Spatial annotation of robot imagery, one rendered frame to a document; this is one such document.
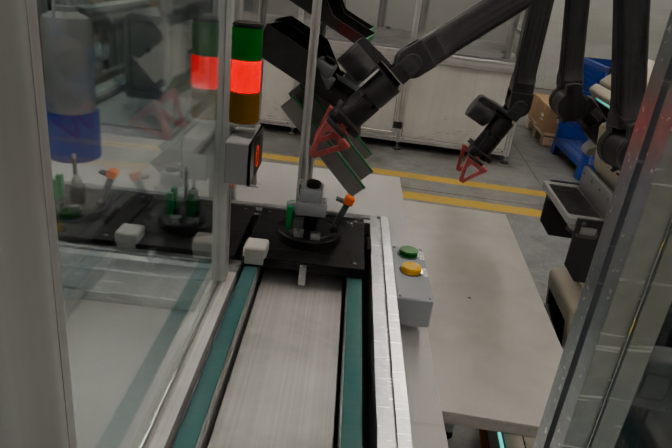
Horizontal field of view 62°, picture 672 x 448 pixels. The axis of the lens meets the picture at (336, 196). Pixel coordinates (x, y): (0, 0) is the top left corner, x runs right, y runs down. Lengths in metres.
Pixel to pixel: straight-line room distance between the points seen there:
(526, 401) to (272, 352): 0.44
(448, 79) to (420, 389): 4.29
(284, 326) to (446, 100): 4.30
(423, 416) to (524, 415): 0.17
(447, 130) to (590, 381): 4.95
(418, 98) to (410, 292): 4.16
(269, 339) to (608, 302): 0.74
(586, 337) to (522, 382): 0.79
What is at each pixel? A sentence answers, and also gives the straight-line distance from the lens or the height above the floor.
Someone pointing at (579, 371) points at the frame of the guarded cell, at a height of 1.33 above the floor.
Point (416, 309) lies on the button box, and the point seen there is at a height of 0.94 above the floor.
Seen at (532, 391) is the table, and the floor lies 0.86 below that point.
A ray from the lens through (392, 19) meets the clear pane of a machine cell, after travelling 5.07.
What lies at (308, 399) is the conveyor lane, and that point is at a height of 0.92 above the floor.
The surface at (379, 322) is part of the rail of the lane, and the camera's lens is 0.98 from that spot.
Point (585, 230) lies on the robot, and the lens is 1.39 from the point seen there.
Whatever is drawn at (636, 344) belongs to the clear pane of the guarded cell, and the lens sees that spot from 0.31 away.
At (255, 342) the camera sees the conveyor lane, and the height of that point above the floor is 0.92.
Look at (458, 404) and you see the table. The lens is 1.02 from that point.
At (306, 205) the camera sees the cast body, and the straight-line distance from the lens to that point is 1.16.
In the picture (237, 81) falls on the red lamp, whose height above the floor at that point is 1.33.
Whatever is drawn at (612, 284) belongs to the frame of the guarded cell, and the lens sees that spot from 0.31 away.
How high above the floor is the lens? 1.51
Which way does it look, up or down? 22 degrees down
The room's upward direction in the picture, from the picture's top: 7 degrees clockwise
